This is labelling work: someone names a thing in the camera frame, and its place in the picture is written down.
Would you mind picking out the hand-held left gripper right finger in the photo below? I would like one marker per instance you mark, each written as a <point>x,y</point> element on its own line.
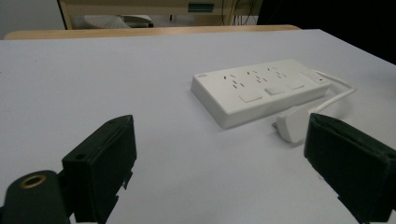
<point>351,161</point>

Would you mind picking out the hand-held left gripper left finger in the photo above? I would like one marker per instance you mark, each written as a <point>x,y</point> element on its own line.
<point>96,168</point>

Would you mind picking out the white power plug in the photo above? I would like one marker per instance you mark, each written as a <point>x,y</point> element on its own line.
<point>292,123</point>

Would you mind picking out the white power strip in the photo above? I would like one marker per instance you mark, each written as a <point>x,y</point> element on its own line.
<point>260,90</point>

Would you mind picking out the wooden table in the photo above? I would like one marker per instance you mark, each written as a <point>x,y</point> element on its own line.
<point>149,31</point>

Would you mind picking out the wooden desk with drawer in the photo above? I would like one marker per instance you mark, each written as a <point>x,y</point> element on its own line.
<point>146,9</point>

